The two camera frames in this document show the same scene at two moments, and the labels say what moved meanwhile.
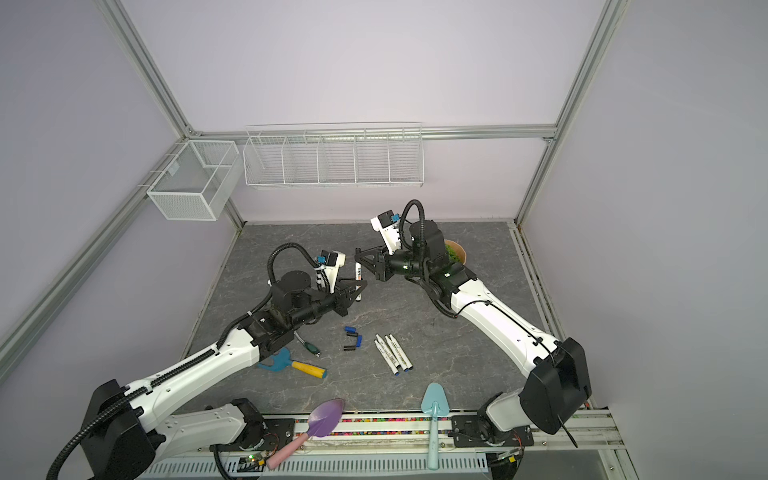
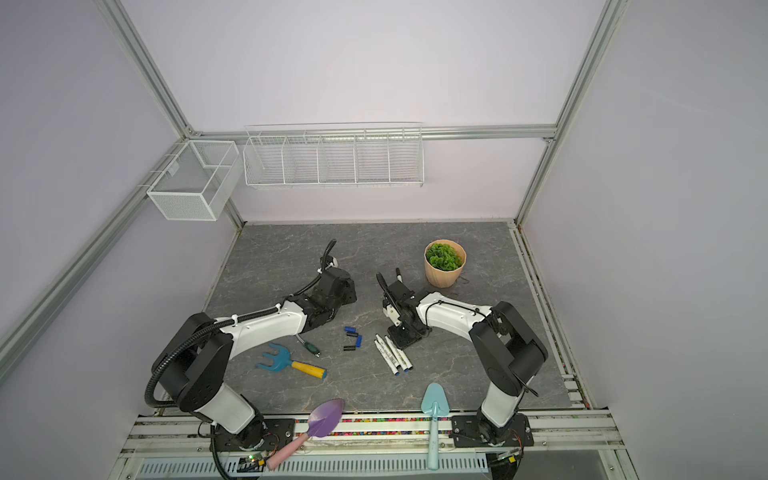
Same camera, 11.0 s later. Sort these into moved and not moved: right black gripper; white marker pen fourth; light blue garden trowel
Moved: right black gripper
Not moved: light blue garden trowel; white marker pen fourth
